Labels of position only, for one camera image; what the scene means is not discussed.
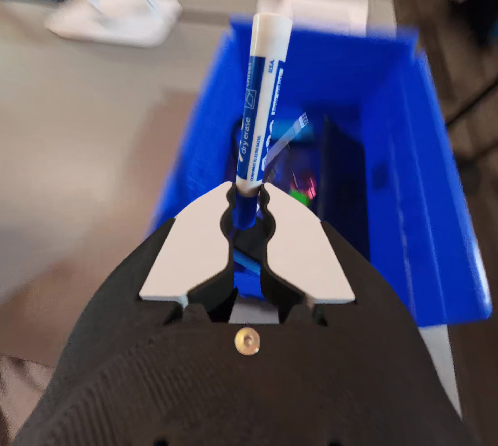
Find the clear plastic strip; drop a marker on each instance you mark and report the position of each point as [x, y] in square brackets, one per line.
[290, 138]

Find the colourful small packet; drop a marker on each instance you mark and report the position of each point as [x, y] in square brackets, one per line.
[303, 191]

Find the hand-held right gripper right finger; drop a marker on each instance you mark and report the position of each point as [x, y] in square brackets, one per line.
[307, 255]

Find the white paper box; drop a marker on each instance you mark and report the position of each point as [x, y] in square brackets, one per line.
[330, 10]

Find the blue plastic bin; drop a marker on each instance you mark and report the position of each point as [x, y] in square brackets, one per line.
[389, 103]

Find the blue dry erase marker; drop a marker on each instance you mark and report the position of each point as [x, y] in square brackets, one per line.
[260, 103]

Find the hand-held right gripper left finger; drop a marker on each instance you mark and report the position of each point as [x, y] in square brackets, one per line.
[186, 251]

